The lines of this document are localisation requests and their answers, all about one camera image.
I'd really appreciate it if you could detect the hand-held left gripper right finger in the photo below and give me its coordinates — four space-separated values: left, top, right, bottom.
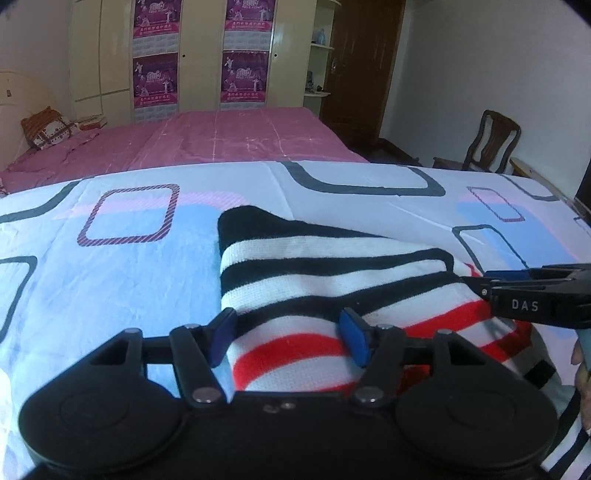
338 308 486 409

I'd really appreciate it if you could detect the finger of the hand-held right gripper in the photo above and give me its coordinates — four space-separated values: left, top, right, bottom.
485 264 591 282
459 276 491 301

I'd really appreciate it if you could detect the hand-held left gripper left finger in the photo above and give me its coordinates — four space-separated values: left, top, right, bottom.
89 308 238 408

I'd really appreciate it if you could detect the striped white red black sweater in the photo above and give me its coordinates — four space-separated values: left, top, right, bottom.
217 205 591 480

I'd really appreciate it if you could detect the person's right hand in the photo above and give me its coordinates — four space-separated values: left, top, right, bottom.
571 339 591 374

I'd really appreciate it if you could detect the white patterned bed sheet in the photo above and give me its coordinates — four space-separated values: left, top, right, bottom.
0 161 591 480

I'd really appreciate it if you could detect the light wooden furniture piece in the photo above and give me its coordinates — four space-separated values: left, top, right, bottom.
509 157 539 178

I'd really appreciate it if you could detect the dark wooden chair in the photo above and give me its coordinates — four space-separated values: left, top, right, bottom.
433 110 522 172

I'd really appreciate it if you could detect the pink bed sheet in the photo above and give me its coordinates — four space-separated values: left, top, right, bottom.
0 107 370 195

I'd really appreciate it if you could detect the dark wooden door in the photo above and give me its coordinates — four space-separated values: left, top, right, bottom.
320 0 407 151

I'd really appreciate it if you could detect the orange checked pillow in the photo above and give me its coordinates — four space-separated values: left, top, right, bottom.
21 106 81 151

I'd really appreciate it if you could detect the cream wardrobe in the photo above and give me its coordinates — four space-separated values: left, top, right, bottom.
69 0 342 123

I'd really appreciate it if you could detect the cream wooden headboard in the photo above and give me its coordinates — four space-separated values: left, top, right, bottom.
0 69 58 171

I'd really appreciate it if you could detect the purple wall poster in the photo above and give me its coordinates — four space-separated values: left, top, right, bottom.
133 53 179 109
133 0 182 55
220 50 270 103
225 0 276 51

